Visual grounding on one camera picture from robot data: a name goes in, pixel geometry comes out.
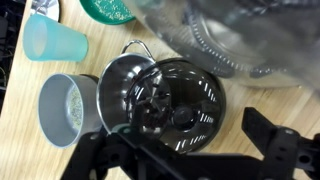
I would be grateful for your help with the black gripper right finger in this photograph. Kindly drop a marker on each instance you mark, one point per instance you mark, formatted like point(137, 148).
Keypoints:
point(283, 148)

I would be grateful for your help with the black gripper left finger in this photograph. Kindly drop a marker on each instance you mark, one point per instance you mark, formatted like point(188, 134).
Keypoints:
point(138, 156)

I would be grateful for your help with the black glass lid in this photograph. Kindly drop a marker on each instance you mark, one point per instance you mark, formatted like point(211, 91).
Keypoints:
point(178, 103)

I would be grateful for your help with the small steel pot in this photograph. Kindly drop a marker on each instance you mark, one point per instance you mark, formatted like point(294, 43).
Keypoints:
point(116, 80)

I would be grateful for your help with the glass electric kettle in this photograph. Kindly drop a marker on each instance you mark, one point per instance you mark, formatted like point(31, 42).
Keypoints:
point(257, 43)

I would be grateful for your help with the teal plastic cup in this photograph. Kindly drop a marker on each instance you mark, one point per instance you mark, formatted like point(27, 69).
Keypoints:
point(45, 39)

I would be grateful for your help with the green plate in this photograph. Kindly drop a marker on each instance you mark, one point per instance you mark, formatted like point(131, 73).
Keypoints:
point(109, 12)

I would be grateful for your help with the silver fluted disc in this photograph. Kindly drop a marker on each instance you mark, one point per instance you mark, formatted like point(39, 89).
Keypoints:
point(47, 8)

